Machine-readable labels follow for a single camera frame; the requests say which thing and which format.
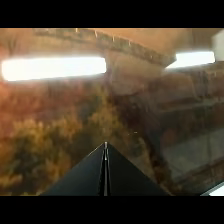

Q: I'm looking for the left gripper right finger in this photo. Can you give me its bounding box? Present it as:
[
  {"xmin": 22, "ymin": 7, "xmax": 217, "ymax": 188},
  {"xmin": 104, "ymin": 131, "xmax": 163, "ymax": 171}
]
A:
[{"xmin": 105, "ymin": 141, "xmax": 170, "ymax": 197}]

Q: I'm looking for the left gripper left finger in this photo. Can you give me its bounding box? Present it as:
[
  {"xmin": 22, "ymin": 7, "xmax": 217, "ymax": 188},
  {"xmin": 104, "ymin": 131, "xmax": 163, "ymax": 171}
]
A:
[{"xmin": 41, "ymin": 141, "xmax": 107, "ymax": 197}]

